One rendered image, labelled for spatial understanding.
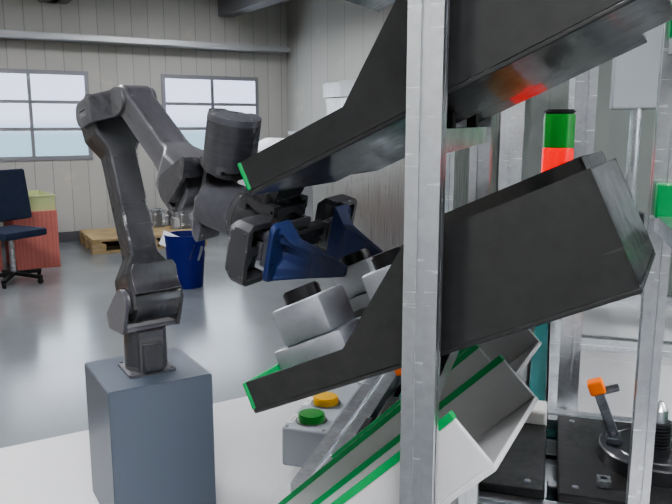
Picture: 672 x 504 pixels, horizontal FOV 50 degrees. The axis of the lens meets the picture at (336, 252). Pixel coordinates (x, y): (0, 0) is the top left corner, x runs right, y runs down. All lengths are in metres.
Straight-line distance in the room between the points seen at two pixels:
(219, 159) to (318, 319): 0.27
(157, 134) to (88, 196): 8.25
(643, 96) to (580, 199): 1.52
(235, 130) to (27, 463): 0.74
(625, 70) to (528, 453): 1.16
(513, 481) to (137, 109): 0.65
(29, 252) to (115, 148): 6.51
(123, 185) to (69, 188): 8.08
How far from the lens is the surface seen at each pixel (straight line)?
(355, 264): 0.68
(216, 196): 0.77
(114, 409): 0.97
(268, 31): 9.97
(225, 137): 0.75
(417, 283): 0.42
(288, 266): 0.69
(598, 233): 0.42
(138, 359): 1.01
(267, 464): 1.20
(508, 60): 0.43
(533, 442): 1.04
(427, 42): 0.41
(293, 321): 0.55
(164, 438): 1.01
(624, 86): 1.93
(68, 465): 1.26
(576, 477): 0.96
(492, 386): 0.59
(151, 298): 0.97
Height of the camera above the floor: 1.40
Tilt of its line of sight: 10 degrees down
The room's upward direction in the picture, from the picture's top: straight up
